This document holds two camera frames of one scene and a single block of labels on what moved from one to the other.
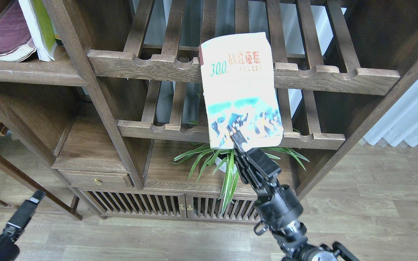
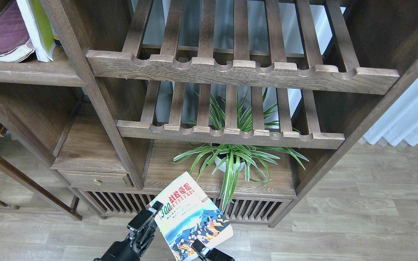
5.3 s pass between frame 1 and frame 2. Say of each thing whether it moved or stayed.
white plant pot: stayed
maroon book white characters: stayed
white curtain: stayed
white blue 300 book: moved
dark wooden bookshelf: stayed
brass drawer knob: stayed
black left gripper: moved
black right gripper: moved
